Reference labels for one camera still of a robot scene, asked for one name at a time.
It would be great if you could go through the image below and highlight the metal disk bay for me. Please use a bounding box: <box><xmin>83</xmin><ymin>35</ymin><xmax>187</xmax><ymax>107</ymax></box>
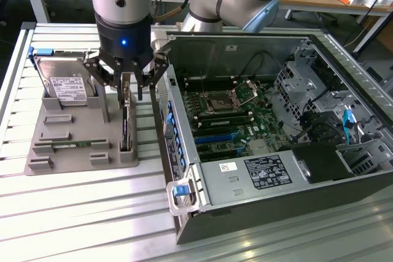
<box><xmin>273</xmin><ymin>40</ymin><xmax>354</xmax><ymax>121</ymax></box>

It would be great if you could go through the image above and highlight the cluttered wooden desk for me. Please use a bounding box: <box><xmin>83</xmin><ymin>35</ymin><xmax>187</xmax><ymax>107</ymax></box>
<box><xmin>278</xmin><ymin>0</ymin><xmax>393</xmax><ymax>54</ymax></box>

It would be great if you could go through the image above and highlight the blue wire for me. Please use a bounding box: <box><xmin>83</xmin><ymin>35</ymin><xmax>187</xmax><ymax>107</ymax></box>
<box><xmin>343</xmin><ymin>109</ymin><xmax>357</xmax><ymax>146</ymax></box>

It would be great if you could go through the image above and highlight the blue slot latch strip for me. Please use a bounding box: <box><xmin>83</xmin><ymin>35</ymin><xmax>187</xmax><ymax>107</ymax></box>
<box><xmin>165</xmin><ymin>99</ymin><xmax>187</xmax><ymax>174</ymax></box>

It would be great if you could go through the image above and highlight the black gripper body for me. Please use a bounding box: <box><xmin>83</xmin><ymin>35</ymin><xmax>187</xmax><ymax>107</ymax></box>
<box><xmin>94</xmin><ymin>13</ymin><xmax>154</xmax><ymax>64</ymax></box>

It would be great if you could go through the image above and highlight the thin black wire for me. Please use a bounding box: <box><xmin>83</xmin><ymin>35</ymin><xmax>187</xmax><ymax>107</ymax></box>
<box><xmin>244</xmin><ymin>52</ymin><xmax>279</xmax><ymax>83</ymax></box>

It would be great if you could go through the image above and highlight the black expansion slot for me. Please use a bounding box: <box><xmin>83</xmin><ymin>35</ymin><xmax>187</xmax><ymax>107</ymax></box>
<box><xmin>198</xmin><ymin>147</ymin><xmax>245</xmax><ymax>161</ymax></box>

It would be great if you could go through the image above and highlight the CPU socket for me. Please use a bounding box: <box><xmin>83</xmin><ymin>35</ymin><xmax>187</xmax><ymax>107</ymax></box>
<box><xmin>205</xmin><ymin>94</ymin><xmax>236</xmax><ymax>114</ymax></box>

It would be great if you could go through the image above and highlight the black plastic shroud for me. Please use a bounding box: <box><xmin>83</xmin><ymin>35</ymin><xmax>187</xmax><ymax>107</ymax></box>
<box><xmin>278</xmin><ymin>142</ymin><xmax>357</xmax><ymax>185</ymax></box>

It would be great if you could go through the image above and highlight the green RAM stick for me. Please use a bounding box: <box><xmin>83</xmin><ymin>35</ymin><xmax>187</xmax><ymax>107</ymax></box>
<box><xmin>52</xmin><ymin>141</ymin><xmax>93</xmax><ymax>149</ymax></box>

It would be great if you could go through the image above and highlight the green motherboard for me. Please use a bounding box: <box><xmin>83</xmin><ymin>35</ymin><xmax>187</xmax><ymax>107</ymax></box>
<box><xmin>181</xmin><ymin>76</ymin><xmax>292</xmax><ymax>163</ymax></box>

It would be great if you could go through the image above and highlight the black open PC case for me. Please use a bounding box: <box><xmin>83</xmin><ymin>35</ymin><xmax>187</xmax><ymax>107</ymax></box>
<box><xmin>148</xmin><ymin>30</ymin><xmax>393</xmax><ymax>246</ymax></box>

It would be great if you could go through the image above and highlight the black graphics card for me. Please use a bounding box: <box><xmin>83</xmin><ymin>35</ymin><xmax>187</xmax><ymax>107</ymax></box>
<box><xmin>119</xmin><ymin>73</ymin><xmax>138</xmax><ymax>154</ymax></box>

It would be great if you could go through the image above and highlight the metal socket cover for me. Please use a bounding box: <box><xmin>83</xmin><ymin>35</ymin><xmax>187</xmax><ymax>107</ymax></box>
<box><xmin>230</xmin><ymin>79</ymin><xmax>262</xmax><ymax>106</ymax></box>

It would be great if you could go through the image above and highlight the silver hard disk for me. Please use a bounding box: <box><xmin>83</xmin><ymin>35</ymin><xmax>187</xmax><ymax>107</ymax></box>
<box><xmin>33</xmin><ymin>55</ymin><xmax>96</xmax><ymax>106</ymax></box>

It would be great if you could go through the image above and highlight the grey power supply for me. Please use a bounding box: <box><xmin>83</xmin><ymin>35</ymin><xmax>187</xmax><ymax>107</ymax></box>
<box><xmin>196</xmin><ymin>150</ymin><xmax>311</xmax><ymax>207</ymax></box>

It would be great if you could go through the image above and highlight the clear case handle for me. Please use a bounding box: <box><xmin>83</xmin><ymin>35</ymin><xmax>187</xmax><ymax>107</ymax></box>
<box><xmin>165</xmin><ymin>177</ymin><xmax>199</xmax><ymax>216</ymax></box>

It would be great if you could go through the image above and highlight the black wire bundle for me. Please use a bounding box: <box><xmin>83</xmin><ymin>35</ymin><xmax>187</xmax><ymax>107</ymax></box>
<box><xmin>299</xmin><ymin>110</ymin><xmax>381</xmax><ymax>152</ymax></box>

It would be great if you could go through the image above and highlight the grey parts rack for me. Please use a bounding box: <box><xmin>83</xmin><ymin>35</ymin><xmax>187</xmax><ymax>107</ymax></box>
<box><xmin>23</xmin><ymin>68</ymin><xmax>139</xmax><ymax>177</ymax></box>

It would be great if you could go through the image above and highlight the silver chipset heatsink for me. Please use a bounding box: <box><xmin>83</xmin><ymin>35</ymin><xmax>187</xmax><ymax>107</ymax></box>
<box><xmin>248</xmin><ymin>139</ymin><xmax>273</xmax><ymax>154</ymax></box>

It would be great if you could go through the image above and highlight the blue disk carrier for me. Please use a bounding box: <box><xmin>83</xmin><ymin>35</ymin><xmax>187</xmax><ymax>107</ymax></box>
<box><xmin>28</xmin><ymin>46</ymin><xmax>98</xmax><ymax>97</ymax></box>

